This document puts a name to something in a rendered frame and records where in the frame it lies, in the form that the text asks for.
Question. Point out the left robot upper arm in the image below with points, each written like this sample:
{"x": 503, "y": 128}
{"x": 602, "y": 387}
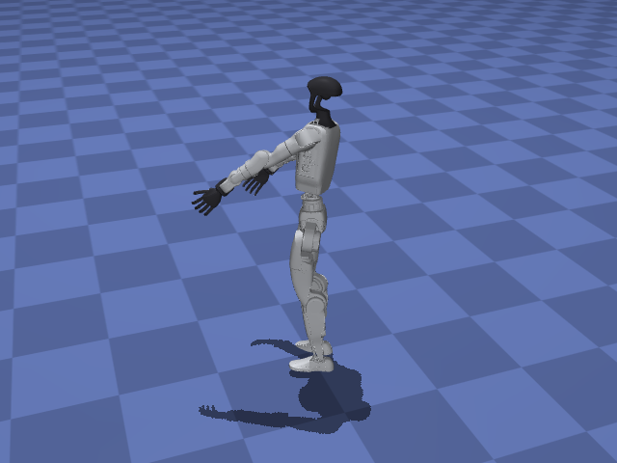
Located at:
{"x": 303, "y": 140}

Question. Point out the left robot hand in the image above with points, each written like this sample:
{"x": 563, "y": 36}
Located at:
{"x": 212, "y": 197}

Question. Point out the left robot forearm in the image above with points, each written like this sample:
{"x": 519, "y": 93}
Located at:
{"x": 249, "y": 169}

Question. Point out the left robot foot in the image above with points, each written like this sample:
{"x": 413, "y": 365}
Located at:
{"x": 307, "y": 364}

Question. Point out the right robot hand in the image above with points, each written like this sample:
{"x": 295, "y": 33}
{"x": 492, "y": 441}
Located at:
{"x": 262, "y": 178}

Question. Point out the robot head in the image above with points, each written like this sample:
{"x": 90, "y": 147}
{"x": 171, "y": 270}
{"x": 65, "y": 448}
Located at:
{"x": 323, "y": 87}

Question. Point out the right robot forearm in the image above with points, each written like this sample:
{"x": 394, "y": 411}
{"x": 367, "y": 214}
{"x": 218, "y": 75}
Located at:
{"x": 274, "y": 168}

